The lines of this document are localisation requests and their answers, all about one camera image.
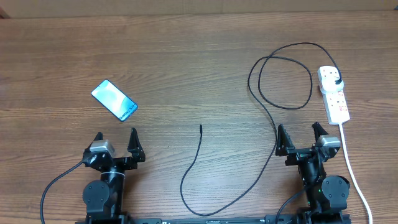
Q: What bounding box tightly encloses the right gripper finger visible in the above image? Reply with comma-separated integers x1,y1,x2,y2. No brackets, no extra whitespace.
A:
275,124,295,156
312,122,328,141

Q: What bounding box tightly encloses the blue Galaxy smartphone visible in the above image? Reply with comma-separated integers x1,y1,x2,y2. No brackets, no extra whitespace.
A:
91,79,138,122

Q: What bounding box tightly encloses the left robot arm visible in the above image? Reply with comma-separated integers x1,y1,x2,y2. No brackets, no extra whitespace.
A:
82,128,146,223

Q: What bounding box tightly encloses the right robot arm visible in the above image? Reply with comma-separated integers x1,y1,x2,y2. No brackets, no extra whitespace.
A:
266,122,351,223

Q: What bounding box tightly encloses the white charger adapter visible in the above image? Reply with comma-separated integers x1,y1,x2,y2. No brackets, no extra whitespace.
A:
320,77,345,94

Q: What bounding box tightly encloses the white power strip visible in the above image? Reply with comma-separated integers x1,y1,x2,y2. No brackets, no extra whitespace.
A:
317,66,350,125

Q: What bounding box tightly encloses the white power strip cord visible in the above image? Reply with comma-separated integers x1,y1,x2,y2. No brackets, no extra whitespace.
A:
338,123,373,224

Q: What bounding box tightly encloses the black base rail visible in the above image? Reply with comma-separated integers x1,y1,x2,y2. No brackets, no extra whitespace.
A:
75,215,352,224

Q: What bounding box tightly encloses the black charging cable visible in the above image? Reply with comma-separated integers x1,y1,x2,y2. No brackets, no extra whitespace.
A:
180,42,343,217

